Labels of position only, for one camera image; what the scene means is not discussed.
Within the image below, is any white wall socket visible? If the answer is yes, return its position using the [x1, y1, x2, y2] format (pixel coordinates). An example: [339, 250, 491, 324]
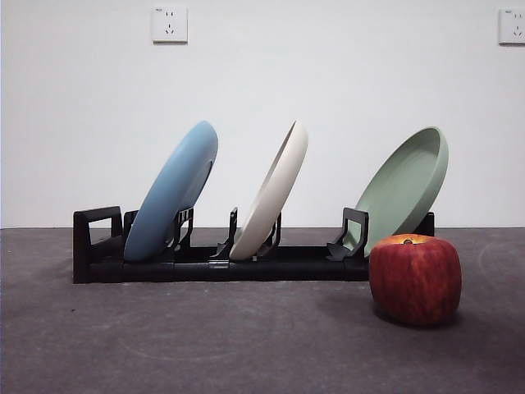
[498, 8, 525, 46]
[152, 5, 189, 45]

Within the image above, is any green plate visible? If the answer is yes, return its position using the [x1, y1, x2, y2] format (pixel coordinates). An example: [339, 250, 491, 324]
[353, 126, 450, 260]

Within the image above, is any white plate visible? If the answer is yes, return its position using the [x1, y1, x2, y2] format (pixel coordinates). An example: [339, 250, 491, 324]
[228, 119, 309, 262]

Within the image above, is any blue plate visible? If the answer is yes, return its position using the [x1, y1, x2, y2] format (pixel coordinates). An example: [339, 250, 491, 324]
[122, 119, 220, 263]

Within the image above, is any black plate rack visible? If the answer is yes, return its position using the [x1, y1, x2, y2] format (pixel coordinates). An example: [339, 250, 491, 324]
[72, 205, 436, 285]

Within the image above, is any red apple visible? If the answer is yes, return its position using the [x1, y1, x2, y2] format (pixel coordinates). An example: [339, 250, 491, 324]
[368, 233, 463, 328]

